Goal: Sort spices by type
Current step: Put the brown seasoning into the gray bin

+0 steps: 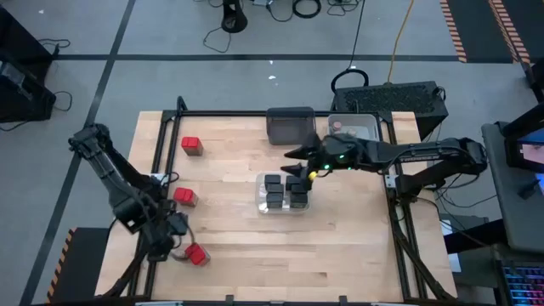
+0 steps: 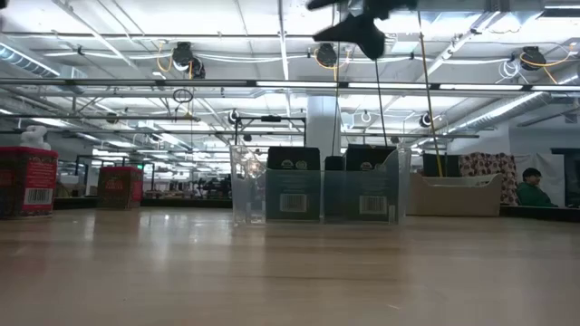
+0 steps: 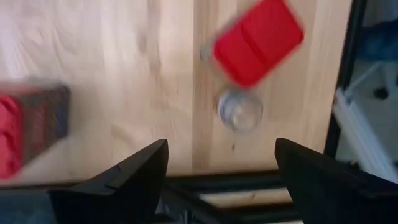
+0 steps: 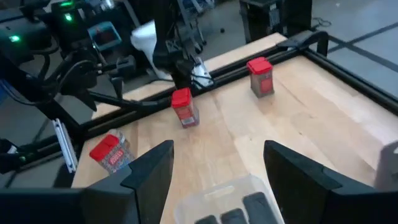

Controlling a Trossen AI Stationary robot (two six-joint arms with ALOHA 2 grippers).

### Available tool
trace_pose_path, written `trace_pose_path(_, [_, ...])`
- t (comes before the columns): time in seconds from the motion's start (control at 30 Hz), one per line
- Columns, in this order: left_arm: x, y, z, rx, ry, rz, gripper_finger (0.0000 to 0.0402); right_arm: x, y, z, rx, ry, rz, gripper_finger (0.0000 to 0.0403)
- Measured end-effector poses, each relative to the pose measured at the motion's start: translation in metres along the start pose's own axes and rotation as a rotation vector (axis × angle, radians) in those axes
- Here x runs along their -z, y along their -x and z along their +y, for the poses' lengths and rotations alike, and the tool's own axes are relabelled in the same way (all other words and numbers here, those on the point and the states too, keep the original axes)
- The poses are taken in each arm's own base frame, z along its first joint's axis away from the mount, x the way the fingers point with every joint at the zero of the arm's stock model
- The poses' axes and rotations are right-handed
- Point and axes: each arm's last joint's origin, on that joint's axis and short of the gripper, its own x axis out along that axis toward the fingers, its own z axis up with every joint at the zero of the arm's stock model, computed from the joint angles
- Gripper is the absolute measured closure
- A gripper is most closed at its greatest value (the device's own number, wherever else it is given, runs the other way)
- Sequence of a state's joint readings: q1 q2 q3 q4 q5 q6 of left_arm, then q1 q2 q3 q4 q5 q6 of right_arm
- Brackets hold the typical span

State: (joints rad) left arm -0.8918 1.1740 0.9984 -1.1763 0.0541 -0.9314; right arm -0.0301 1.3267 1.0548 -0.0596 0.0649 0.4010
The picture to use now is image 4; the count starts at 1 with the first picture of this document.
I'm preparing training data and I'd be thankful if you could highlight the small screen blue frame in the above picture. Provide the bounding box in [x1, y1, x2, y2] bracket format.
[86, 21, 123, 52]

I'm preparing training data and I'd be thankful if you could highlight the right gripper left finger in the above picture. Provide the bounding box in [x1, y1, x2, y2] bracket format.
[0, 139, 175, 224]

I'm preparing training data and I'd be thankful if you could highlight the silver aluminium extrusion bar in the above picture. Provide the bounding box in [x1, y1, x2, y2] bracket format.
[51, 117, 79, 174]

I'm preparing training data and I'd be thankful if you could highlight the paprika tin red lid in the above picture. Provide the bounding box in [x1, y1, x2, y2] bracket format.
[88, 129, 136, 174]
[170, 87, 200, 129]
[246, 56, 275, 99]

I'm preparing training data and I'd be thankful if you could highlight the white plastic bag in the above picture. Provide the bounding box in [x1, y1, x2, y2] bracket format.
[129, 19, 215, 88]

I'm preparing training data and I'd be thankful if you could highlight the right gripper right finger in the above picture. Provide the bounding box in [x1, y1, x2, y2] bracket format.
[263, 139, 398, 224]

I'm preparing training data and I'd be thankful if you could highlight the clear plastic bin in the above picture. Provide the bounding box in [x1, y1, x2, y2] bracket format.
[173, 173, 286, 224]

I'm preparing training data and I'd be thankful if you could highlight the black equipment case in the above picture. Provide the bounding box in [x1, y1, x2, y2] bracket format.
[238, 0, 283, 45]
[281, 0, 314, 37]

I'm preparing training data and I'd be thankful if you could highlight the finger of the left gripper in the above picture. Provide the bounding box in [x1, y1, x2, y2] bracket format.
[75, 88, 98, 113]
[109, 54, 138, 101]

